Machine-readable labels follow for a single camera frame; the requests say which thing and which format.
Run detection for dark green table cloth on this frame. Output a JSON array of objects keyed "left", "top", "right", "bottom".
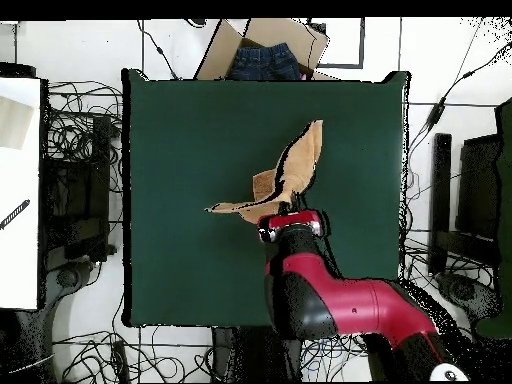
[{"left": 121, "top": 68, "right": 410, "bottom": 328}]

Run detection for black box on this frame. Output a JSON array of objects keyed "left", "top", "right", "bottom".
[{"left": 455, "top": 133, "right": 503, "bottom": 241}]

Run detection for thin black cable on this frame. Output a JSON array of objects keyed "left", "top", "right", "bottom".
[{"left": 136, "top": 19, "right": 179, "bottom": 80}]

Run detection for black ribbed tool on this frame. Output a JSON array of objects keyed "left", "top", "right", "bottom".
[{"left": 0, "top": 198, "right": 31, "bottom": 231}]

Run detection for black square floor frame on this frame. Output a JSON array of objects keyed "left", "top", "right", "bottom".
[{"left": 307, "top": 17, "right": 366, "bottom": 70}]

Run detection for black cable with inline adapter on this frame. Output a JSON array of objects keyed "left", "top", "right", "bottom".
[{"left": 407, "top": 39, "right": 512, "bottom": 161}]

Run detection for black upright post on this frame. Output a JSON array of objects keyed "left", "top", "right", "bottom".
[{"left": 428, "top": 132, "right": 453, "bottom": 277}]

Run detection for black equipment rack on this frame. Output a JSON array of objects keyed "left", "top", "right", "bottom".
[{"left": 41, "top": 115, "right": 113, "bottom": 265}]

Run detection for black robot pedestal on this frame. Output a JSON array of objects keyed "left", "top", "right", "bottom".
[{"left": 210, "top": 325, "right": 305, "bottom": 383}]

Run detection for blue denim jeans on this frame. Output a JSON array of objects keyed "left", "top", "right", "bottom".
[{"left": 227, "top": 42, "right": 303, "bottom": 81}]

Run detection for black power strip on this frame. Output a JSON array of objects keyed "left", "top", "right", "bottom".
[{"left": 111, "top": 339, "right": 130, "bottom": 383}]

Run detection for tan terry towel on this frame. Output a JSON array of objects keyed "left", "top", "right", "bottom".
[{"left": 204, "top": 118, "right": 324, "bottom": 225}]

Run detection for brown cardboard box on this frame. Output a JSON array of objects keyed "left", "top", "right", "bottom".
[{"left": 194, "top": 17, "right": 331, "bottom": 81}]

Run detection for white side table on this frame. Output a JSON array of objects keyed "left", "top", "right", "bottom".
[{"left": 0, "top": 76, "right": 42, "bottom": 310}]

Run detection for tangle of black cables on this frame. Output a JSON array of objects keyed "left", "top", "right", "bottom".
[{"left": 45, "top": 79, "right": 123, "bottom": 193}]

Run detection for beige block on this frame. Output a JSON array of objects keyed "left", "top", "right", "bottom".
[{"left": 0, "top": 95, "right": 34, "bottom": 151}]

